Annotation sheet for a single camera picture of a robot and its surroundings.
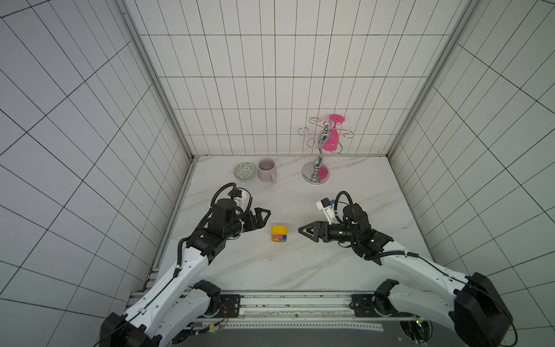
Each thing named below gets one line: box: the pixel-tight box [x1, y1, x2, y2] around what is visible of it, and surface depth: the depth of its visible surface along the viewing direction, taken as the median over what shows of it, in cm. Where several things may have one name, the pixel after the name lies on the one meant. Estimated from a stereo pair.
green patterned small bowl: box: [233, 161, 258, 183], surface depth 112 cm
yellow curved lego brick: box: [270, 224, 288, 235], surface depth 85 cm
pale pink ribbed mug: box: [257, 157, 278, 184], surface depth 106 cm
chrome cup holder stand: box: [297, 116, 355, 186], surface depth 102 cm
